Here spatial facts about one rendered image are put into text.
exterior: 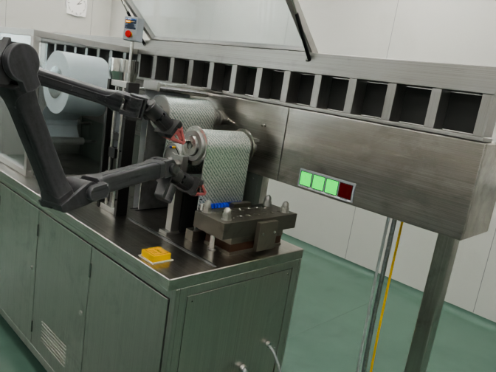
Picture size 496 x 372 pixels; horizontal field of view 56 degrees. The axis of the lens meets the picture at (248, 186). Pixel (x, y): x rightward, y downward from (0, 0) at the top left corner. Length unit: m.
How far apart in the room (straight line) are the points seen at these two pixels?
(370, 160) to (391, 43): 2.77
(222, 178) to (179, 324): 0.58
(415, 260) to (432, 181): 2.69
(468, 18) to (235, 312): 3.09
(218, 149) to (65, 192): 0.72
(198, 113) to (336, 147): 0.61
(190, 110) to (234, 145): 0.26
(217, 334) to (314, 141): 0.78
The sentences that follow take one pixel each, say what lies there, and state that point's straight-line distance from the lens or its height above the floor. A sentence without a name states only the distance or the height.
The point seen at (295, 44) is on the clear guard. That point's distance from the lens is 1.93.
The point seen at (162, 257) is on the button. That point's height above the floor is 0.92.
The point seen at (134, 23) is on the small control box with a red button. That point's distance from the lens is 2.20.
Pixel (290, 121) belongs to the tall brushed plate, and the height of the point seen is 1.39.
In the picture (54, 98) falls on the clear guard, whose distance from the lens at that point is 2.54.
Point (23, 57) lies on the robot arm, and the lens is 1.07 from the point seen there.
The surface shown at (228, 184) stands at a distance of 1.85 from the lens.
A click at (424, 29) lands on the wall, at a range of 4.26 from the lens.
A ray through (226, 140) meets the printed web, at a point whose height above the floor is 1.28.
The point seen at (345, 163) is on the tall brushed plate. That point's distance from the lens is 1.72.
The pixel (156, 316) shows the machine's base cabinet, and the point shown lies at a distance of 1.59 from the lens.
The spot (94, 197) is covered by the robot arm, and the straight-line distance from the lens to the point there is 1.28.
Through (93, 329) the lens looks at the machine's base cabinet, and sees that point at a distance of 1.98.
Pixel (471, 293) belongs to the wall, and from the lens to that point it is 4.12.
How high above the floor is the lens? 1.50
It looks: 12 degrees down
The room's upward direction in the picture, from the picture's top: 9 degrees clockwise
